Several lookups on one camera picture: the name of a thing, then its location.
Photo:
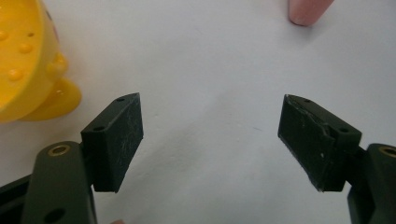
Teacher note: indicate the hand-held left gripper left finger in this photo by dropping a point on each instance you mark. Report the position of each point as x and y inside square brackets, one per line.
[112, 146]

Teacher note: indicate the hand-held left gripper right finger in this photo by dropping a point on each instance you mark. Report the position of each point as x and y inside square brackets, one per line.
[314, 146]

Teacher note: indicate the yellow plastic toy container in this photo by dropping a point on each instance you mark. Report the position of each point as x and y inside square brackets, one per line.
[28, 59]

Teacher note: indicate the pink cylindrical object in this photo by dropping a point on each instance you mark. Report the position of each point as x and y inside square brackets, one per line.
[306, 11]

